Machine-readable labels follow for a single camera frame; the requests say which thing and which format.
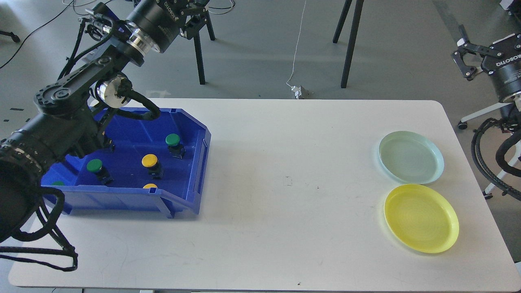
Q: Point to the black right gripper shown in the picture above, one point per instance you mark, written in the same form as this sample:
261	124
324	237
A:
502	63

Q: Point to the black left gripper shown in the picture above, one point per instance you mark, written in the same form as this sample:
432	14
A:
162	20

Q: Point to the yellow push button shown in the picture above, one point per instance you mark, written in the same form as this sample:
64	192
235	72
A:
153	166

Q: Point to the green push button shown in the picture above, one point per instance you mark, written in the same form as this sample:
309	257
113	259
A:
95	166
174	145

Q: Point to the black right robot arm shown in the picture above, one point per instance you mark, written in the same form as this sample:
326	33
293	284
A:
501	62

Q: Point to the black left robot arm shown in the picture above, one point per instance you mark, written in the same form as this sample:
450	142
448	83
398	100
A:
73	115

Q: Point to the light green plate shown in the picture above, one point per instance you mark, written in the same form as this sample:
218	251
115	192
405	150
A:
410	158

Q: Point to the yellow plate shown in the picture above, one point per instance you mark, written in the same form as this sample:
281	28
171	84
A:
421	218

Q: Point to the black tripod leg left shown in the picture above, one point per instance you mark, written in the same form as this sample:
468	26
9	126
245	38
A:
191	30

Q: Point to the black tripod leg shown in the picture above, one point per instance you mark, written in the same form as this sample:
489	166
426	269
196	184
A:
354	29
191	30

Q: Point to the white office chair base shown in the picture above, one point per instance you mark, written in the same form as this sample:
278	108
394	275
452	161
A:
508	153

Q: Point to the black tripod leg right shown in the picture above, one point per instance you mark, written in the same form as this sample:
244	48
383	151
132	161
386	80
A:
354	29

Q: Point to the blue plastic bin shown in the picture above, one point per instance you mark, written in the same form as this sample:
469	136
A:
180	188

